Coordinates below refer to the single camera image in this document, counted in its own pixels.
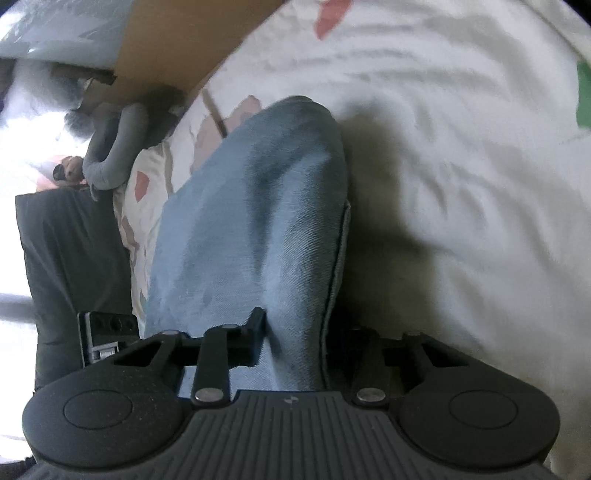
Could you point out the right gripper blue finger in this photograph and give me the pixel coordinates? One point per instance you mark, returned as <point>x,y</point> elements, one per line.
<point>255,332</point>

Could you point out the blue denim drawstring pants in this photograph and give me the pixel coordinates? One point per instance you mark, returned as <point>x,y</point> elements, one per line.
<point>262,224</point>

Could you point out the dark green pillow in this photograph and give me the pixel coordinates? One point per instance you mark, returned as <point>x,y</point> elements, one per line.
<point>75,262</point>

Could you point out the small teddy bear toy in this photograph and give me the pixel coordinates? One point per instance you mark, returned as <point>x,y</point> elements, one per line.
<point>69,171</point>

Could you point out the grey curved neck pillow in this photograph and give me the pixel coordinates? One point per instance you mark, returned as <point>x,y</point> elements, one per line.
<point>117,139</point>

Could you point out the white plastic wrapped pillow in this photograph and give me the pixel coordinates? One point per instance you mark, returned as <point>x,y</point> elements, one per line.
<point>41,117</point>

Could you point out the brown cardboard sheet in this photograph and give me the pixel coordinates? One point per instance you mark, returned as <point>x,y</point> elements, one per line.
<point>169,48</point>

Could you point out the cream bear print bedsheet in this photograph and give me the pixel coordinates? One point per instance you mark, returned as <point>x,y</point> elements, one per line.
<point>469,129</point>

